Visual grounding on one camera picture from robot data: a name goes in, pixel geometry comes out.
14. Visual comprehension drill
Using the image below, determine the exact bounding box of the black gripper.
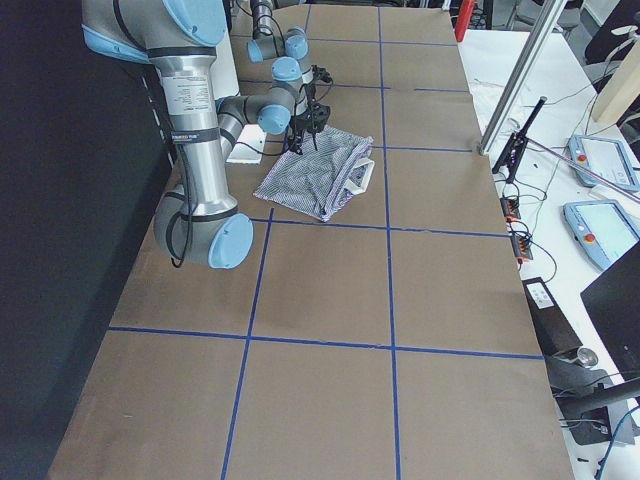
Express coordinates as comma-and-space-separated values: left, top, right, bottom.
288, 112, 320, 155
305, 102, 331, 134

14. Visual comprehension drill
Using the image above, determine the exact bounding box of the navy white striped polo shirt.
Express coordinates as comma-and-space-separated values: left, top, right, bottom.
254, 126, 375, 222

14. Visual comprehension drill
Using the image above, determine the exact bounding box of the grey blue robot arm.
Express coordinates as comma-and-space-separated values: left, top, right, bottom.
82, 1, 312, 269
247, 1, 333, 155

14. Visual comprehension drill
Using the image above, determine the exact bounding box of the red cylinder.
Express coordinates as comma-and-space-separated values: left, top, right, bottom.
454, 0, 476, 43

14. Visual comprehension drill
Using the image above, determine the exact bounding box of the orange black usb hub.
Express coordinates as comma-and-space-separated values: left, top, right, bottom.
511, 231, 533, 264

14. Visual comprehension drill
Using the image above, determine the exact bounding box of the far blue teach pendant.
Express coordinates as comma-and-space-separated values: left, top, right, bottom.
568, 135, 639, 192

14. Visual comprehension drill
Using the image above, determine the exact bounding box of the blue teach pendant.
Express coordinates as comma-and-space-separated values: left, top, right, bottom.
562, 199, 639, 270
568, 135, 639, 192

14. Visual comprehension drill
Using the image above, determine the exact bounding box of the near blue teach pendant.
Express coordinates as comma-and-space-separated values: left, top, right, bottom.
562, 199, 639, 270

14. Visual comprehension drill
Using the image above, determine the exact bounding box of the black box with label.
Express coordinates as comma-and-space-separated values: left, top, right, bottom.
522, 277, 582, 356

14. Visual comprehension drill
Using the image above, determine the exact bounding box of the black monitor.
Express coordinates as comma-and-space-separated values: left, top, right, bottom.
580, 244, 640, 380

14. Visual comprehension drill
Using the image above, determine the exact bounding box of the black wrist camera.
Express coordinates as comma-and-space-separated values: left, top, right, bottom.
312, 65, 333, 84

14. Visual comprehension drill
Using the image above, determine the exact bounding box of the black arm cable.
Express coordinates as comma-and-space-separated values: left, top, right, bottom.
167, 144, 201, 269

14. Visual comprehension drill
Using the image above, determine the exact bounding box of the black camera stand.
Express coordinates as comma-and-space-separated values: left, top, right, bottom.
491, 96, 547, 184

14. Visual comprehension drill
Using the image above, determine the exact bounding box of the aluminium frame post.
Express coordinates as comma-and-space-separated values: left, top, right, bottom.
478, 0, 567, 155

